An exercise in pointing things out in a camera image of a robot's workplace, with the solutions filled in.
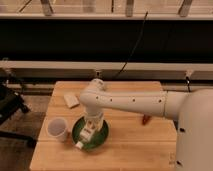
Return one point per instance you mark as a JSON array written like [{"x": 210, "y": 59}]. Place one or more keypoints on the white wall socket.
[{"x": 98, "y": 74}]

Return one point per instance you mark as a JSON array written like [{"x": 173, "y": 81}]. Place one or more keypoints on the red chili pepper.
[{"x": 145, "y": 119}]

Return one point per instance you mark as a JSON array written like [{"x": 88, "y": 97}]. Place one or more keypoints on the translucent plastic cup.
[{"x": 58, "y": 129}]

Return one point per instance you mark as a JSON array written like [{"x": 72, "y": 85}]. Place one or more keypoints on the black office chair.
[{"x": 10, "y": 102}]

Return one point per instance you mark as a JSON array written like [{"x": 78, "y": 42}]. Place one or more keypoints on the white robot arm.
[{"x": 192, "y": 110}]

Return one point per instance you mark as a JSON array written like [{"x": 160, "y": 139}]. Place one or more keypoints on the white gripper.
[{"x": 94, "y": 121}]

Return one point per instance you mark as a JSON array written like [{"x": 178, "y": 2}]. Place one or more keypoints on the green ceramic bowl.
[{"x": 98, "y": 139}]

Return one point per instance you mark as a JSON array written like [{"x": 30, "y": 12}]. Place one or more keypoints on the white plastic bottle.
[{"x": 86, "y": 134}]

